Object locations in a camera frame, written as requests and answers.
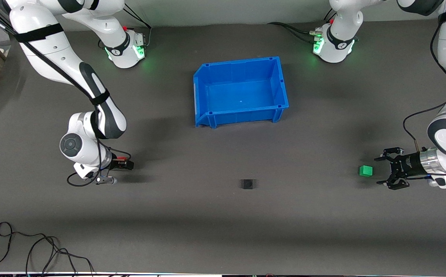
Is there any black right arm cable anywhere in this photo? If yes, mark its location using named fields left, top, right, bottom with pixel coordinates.
left=0, top=2, right=133, bottom=188

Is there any black base cable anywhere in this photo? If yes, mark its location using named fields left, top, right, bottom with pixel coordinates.
left=283, top=25, right=318, bottom=43
left=123, top=3, right=153, bottom=47
left=266, top=22, right=318, bottom=35

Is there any blue plastic bin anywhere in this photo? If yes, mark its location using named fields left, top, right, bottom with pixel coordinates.
left=193, top=57, right=289, bottom=128

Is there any long black table cable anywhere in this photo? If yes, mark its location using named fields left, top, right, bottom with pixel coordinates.
left=0, top=222, right=96, bottom=274

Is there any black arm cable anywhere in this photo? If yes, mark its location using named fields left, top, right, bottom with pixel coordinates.
left=0, top=2, right=133, bottom=188
left=402, top=0, right=446, bottom=177

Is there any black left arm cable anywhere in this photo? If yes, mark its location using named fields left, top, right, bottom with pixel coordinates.
left=402, top=0, right=446, bottom=177

